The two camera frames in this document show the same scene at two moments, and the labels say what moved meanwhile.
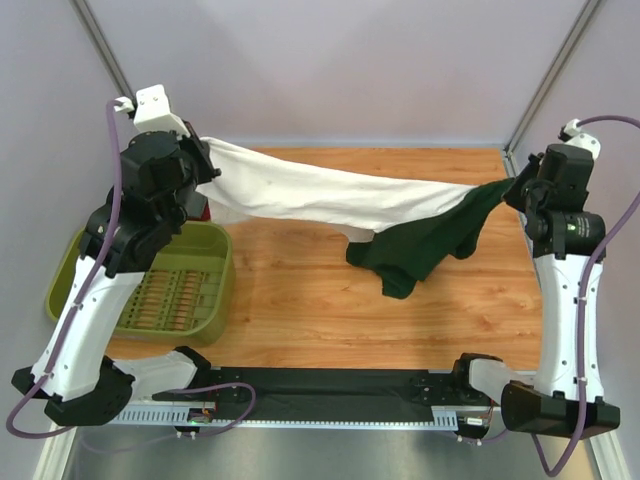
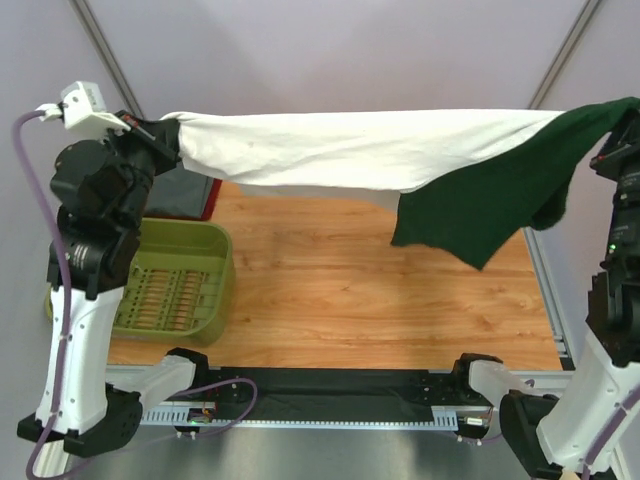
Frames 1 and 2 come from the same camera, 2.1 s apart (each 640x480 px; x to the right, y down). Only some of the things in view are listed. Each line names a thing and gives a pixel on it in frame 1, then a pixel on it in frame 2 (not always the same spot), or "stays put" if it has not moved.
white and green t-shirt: [407, 228] -> [474, 179]
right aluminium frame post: [558, 63] stays put
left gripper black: [202, 148] -> [163, 134]
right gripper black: [511, 195] -> [621, 142]
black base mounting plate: [320, 394] stays put
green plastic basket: [188, 295] stays put
